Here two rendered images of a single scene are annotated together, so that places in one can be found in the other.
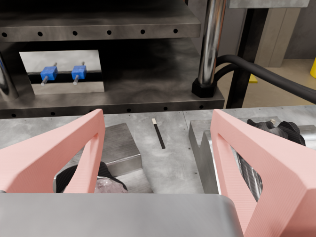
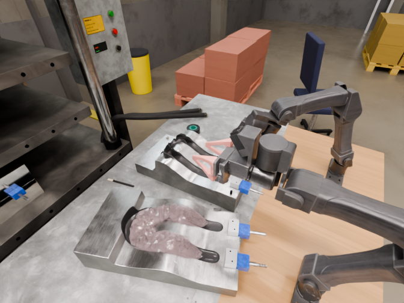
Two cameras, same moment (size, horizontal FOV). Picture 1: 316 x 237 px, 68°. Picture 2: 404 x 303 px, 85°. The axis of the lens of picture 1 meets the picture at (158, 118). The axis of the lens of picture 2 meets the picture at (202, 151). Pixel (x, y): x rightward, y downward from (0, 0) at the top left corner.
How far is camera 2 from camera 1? 0.50 m
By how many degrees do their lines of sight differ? 44
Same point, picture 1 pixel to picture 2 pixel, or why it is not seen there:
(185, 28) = (81, 113)
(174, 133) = (129, 176)
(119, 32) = (35, 141)
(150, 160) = not seen: hidden behind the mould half
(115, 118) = (84, 196)
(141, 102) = (83, 177)
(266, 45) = not seen: hidden behind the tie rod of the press
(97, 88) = (36, 193)
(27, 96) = not seen: outside the picture
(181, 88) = (97, 152)
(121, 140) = (125, 193)
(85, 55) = (14, 175)
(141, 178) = (149, 199)
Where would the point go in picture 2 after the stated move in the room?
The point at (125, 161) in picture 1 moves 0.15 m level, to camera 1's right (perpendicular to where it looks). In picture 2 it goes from (139, 198) to (165, 174)
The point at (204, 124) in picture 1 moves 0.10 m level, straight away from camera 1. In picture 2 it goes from (143, 159) to (132, 149)
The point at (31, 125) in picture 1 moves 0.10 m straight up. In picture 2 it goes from (26, 252) to (10, 238)
